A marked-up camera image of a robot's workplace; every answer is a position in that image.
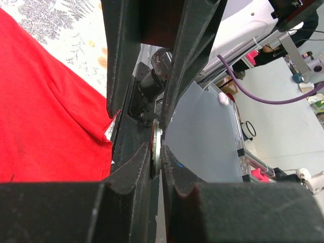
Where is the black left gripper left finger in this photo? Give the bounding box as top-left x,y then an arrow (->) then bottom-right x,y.
1,142 -> 150,242

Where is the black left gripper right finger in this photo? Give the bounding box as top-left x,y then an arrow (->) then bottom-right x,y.
161,145 -> 323,242

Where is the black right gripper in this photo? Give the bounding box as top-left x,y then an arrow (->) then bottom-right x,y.
101,1 -> 227,129

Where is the silver grey brooch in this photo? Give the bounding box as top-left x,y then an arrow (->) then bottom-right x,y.
150,119 -> 163,180

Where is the red tank top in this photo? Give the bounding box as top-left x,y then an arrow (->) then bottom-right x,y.
1,11 -> 113,182

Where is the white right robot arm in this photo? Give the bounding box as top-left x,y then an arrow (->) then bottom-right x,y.
101,1 -> 322,129

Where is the floral patterned table mat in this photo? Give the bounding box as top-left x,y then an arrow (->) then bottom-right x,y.
1,0 -> 108,96

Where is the pink white small object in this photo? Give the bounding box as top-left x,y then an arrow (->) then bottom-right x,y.
218,92 -> 229,106

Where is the aluminium frame rail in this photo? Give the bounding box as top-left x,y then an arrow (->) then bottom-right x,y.
230,101 -> 276,182

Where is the black ring on floor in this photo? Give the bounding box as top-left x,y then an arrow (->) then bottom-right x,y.
244,121 -> 256,139

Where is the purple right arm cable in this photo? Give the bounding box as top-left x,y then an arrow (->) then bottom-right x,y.
217,54 -> 324,104

